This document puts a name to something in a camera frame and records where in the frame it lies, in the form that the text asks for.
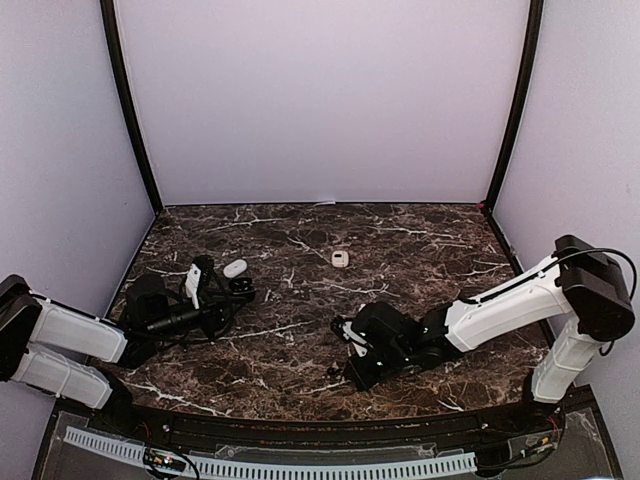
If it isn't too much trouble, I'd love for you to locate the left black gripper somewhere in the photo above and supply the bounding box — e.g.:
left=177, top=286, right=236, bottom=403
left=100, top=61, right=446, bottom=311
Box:
left=146, top=288, right=245, bottom=342

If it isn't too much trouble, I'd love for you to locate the black round charging case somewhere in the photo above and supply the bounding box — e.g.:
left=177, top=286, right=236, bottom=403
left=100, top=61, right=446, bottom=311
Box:
left=228, top=277, right=255, bottom=296

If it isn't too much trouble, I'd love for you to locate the beige gold-rimmed charging case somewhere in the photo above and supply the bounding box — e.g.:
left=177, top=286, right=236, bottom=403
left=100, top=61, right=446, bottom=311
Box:
left=331, top=250, right=350, bottom=268

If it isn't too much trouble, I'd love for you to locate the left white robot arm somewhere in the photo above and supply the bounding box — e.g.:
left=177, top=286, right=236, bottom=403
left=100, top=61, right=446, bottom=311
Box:
left=1, top=256, right=255, bottom=436

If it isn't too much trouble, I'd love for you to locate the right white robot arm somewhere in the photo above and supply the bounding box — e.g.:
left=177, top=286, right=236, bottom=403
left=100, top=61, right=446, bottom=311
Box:
left=331, top=235, right=639, bottom=434

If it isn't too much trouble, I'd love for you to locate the white oval charging case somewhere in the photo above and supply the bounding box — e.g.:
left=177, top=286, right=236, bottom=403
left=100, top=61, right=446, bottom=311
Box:
left=223, top=259, right=248, bottom=279

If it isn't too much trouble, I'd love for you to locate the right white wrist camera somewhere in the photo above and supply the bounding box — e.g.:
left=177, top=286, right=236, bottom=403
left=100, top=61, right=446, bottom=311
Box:
left=343, top=321, right=369, bottom=357

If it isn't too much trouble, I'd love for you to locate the black front table rail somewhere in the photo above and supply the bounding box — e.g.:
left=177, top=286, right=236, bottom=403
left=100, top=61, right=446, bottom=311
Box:
left=124, top=403, right=519, bottom=449

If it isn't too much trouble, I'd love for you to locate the white slotted cable duct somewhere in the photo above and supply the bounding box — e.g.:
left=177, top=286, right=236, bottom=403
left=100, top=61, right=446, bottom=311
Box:
left=62, top=427, right=477, bottom=479

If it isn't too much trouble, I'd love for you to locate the left black frame post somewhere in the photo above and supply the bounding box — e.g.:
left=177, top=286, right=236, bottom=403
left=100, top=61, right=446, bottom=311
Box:
left=99, top=0, right=164, bottom=216

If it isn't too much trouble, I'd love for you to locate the black frame post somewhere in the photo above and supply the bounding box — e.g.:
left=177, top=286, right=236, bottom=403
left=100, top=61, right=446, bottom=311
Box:
left=99, top=0, right=164, bottom=216
left=483, top=0, right=544, bottom=216

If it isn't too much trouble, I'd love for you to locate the right black frame post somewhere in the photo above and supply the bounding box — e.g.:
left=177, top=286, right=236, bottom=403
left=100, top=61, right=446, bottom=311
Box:
left=483, top=0, right=544, bottom=216

